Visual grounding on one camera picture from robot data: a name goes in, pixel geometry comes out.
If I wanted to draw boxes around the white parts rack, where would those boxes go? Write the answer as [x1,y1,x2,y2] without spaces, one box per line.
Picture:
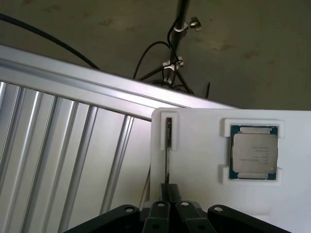
[148,107,311,233]

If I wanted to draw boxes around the silver CPU chip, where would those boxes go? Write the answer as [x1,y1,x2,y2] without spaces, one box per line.
[229,124,279,182]

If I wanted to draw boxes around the black tripod stand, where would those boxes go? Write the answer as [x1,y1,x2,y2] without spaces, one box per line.
[138,0,211,98]

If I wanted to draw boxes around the thin black tripod cable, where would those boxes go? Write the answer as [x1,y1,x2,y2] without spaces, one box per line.
[133,40,171,81]

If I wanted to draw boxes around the black floor cable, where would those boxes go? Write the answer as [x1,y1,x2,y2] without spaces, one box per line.
[0,13,101,70]

